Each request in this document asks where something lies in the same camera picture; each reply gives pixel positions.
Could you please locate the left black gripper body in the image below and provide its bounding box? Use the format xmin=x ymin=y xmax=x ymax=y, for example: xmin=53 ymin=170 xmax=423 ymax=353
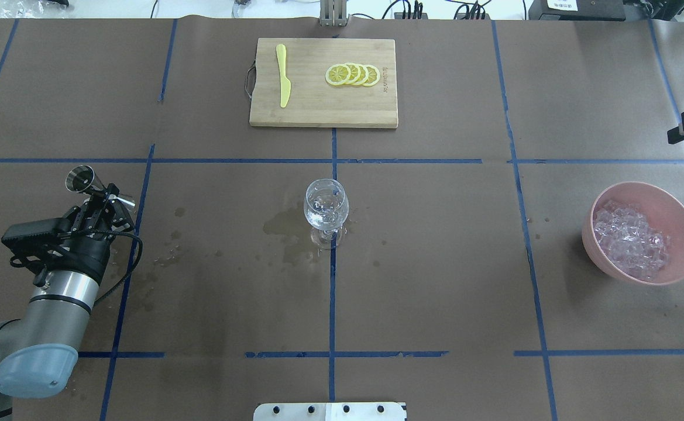
xmin=55 ymin=195 xmax=134 ymax=275

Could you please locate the steel double jigger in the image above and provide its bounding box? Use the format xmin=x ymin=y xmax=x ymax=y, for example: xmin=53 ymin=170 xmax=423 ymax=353
xmin=64 ymin=165 xmax=136 ymax=211

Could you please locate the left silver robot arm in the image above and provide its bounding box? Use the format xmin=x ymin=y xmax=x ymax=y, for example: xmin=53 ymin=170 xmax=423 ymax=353
xmin=0 ymin=194 xmax=143 ymax=420

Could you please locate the clear ice cubes pile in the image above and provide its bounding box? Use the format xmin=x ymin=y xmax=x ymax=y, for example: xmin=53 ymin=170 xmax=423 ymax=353
xmin=593 ymin=200 xmax=671 ymax=281

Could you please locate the clear wine glass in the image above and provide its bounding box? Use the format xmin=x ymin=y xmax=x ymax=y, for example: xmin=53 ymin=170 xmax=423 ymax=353
xmin=303 ymin=178 xmax=350 ymax=250

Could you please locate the pink bowl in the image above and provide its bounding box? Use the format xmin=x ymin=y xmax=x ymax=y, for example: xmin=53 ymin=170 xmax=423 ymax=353
xmin=582 ymin=182 xmax=684 ymax=286

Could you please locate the black box device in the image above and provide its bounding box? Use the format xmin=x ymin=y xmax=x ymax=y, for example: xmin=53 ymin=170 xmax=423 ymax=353
xmin=527 ymin=1 xmax=625 ymax=22

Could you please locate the yellow plastic knife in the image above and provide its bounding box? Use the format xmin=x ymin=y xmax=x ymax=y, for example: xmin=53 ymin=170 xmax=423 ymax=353
xmin=276 ymin=43 xmax=293 ymax=108

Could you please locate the bamboo cutting board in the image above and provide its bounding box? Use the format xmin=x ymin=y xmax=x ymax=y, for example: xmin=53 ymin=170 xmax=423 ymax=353
xmin=250 ymin=37 xmax=400 ymax=130

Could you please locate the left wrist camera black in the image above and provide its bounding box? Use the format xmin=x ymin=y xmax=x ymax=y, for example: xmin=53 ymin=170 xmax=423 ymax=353
xmin=1 ymin=218 xmax=72 ymax=248

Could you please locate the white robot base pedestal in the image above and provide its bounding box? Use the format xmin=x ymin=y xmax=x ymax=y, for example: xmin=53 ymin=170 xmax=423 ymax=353
xmin=253 ymin=402 xmax=408 ymax=420

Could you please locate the aluminium frame post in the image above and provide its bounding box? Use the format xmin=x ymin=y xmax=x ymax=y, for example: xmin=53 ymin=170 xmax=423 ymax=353
xmin=319 ymin=0 xmax=349 ymax=27

